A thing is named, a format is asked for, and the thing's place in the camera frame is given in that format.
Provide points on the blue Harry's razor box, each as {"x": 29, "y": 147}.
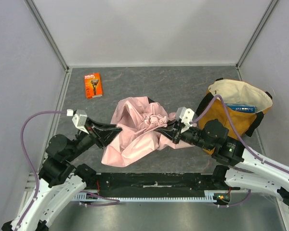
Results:
{"x": 241, "y": 107}

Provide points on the pink folding umbrella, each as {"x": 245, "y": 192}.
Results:
{"x": 138, "y": 119}

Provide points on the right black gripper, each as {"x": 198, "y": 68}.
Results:
{"x": 177, "y": 132}

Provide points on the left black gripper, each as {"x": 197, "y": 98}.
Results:
{"x": 95, "y": 134}

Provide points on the orange canvas tote bag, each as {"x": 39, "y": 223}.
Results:
{"x": 234, "y": 91}

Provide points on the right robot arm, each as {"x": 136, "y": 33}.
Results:
{"x": 239, "y": 165}

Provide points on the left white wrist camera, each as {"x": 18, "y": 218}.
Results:
{"x": 79, "y": 118}

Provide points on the white slotted cable duct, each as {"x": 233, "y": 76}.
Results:
{"x": 208, "y": 197}

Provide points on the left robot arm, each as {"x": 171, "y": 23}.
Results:
{"x": 58, "y": 181}

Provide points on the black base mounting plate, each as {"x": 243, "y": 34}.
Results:
{"x": 155, "y": 184}

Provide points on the orange Gillette razor box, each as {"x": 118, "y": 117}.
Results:
{"x": 93, "y": 85}

